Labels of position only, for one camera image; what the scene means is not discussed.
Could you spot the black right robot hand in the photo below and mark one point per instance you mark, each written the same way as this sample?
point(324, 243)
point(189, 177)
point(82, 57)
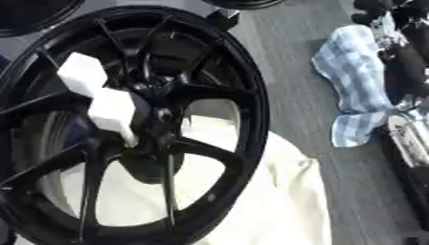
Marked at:
point(406, 68)

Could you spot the silver and black right robot arm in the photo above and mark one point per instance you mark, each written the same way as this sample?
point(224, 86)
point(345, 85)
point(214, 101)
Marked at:
point(410, 140)

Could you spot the black spoked wheel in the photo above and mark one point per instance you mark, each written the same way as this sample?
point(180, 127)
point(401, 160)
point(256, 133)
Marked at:
point(246, 95)

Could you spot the blue and white checked cloth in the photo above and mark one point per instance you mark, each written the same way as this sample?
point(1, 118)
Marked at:
point(354, 73)

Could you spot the black round tyre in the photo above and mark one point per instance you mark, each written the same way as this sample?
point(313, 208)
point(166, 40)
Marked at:
point(243, 3)
point(33, 16)

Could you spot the cream white cloth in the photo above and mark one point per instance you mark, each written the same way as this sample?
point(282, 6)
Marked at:
point(279, 197)

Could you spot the small black block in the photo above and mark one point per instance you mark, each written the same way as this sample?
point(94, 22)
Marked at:
point(223, 18)

